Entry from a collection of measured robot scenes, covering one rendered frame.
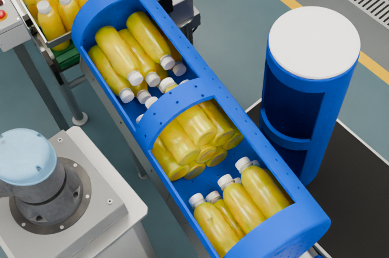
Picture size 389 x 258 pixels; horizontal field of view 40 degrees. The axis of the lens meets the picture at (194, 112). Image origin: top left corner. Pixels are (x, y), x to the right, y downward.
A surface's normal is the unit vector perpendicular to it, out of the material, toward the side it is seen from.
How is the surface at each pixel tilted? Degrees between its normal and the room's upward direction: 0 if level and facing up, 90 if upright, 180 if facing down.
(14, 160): 9
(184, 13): 90
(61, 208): 73
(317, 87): 90
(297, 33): 0
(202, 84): 27
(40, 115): 0
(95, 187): 1
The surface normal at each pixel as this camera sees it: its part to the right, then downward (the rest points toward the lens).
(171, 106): -0.29, -0.34
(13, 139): 0.09, -0.51
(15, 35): 0.53, 0.72
